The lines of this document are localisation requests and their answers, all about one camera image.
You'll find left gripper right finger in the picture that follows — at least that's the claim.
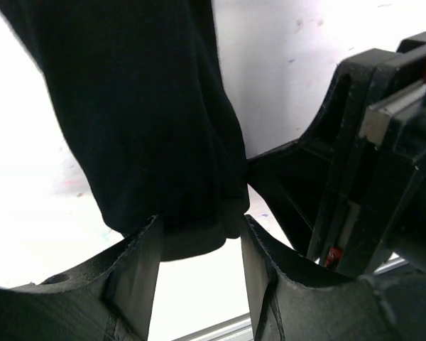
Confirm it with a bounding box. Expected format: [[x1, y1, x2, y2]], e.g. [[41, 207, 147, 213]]
[[241, 215, 426, 340]]

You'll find black underwear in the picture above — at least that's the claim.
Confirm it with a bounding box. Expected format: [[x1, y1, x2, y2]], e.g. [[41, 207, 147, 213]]
[[0, 1, 249, 261]]

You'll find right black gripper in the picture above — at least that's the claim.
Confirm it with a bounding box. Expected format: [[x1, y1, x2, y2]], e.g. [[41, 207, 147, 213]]
[[248, 32, 426, 277]]

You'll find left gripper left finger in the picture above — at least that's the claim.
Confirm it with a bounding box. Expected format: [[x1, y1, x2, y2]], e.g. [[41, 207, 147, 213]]
[[0, 217, 163, 340]]

